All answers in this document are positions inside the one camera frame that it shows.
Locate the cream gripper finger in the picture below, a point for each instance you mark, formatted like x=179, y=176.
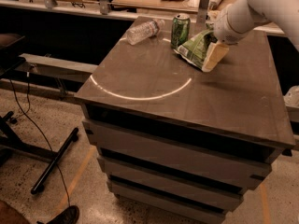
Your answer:
x=215, y=52
x=212, y=15

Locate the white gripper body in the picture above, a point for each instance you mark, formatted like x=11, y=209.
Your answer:
x=226, y=27

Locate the green jalapeno chip bag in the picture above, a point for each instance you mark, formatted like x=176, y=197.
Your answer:
x=195, y=50

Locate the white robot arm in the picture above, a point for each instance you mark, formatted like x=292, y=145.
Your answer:
x=236, y=20

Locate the green soda can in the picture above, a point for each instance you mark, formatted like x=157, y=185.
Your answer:
x=180, y=29

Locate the clear plastic water bottle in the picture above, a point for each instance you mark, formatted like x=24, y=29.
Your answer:
x=143, y=31

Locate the grey drawer cabinet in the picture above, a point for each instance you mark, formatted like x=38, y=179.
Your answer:
x=177, y=138

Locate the black shoe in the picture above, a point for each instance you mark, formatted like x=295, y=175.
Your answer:
x=68, y=216

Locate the black chair base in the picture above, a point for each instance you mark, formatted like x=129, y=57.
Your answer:
x=10, y=142

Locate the metal desk bracket post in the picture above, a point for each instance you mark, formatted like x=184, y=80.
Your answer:
x=202, y=11

